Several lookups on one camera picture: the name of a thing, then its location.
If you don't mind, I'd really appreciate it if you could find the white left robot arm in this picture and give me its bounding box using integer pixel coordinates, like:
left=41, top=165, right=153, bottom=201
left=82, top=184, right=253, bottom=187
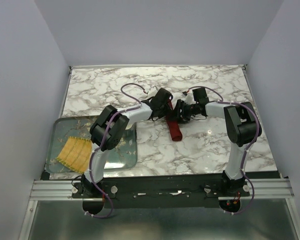
left=81, top=88, right=173, bottom=198

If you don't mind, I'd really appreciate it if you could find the yellow woven coaster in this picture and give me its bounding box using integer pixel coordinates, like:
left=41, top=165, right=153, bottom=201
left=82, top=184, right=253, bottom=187
left=56, top=136, right=92, bottom=174

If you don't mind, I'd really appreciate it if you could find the floral metal tray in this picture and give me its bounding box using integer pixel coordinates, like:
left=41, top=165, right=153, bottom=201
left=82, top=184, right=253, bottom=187
left=45, top=116, right=137, bottom=174

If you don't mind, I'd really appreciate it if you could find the red cloth napkin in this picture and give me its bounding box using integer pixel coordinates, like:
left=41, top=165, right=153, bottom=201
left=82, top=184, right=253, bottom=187
left=165, top=100, right=183, bottom=142

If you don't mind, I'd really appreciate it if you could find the white cup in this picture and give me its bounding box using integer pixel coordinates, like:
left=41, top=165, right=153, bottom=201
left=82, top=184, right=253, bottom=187
left=123, top=123, right=134, bottom=138

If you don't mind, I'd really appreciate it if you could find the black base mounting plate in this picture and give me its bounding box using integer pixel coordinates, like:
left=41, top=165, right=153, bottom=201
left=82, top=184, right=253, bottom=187
left=71, top=173, right=250, bottom=219

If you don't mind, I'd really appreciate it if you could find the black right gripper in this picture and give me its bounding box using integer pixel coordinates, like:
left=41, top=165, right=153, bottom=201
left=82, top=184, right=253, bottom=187
left=166, top=99, right=198, bottom=125

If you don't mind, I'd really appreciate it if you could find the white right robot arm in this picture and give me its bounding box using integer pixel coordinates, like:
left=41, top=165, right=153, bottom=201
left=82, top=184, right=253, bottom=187
left=172, top=86, right=262, bottom=196

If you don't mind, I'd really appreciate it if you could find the aluminium frame rail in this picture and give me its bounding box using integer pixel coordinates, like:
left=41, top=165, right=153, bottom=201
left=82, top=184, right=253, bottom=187
left=30, top=178, right=294, bottom=202

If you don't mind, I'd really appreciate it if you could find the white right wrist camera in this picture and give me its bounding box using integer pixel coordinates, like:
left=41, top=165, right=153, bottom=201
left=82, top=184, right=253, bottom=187
left=182, top=92, right=193, bottom=105

